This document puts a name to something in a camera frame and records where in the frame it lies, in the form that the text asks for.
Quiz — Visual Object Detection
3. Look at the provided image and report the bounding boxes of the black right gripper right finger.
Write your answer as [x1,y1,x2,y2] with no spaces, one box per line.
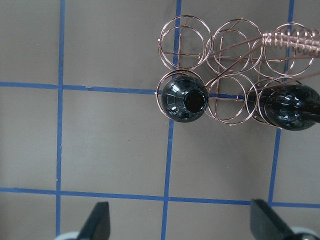
[250,199,295,240]

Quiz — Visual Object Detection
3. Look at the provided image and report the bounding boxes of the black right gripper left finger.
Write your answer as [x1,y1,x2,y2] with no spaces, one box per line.
[77,201,111,240]

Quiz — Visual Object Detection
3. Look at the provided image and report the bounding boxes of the dark wine bottle in basket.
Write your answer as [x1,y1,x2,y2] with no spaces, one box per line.
[161,75,209,123]

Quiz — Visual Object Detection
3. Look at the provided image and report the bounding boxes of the copper wire wine basket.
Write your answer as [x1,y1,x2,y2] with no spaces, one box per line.
[155,15,320,129]

